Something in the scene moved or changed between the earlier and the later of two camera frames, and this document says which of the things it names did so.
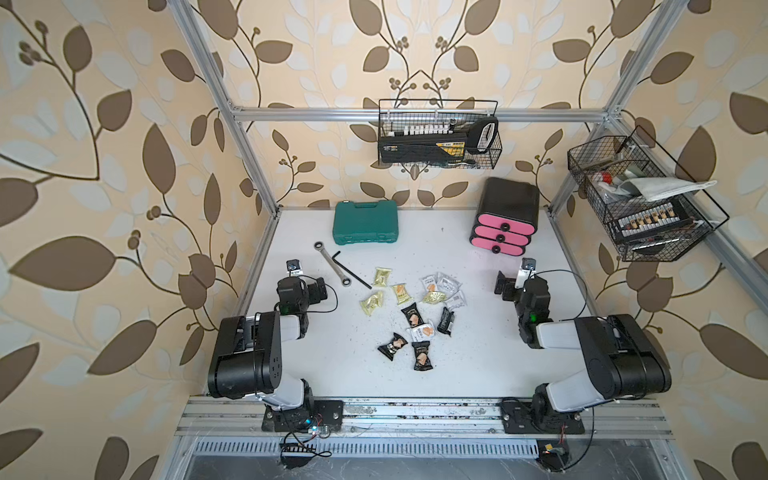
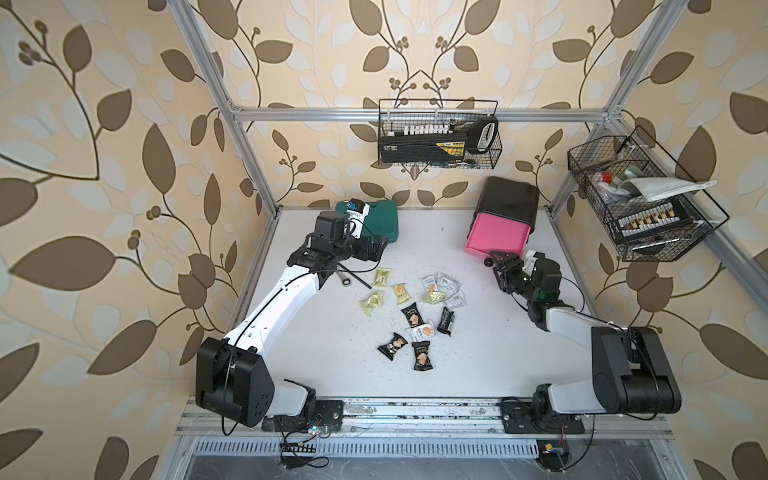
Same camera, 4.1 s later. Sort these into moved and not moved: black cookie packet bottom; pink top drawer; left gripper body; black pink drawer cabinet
Moved: pink top drawer; left gripper body
Not moved: black pink drawer cabinet; black cookie packet bottom
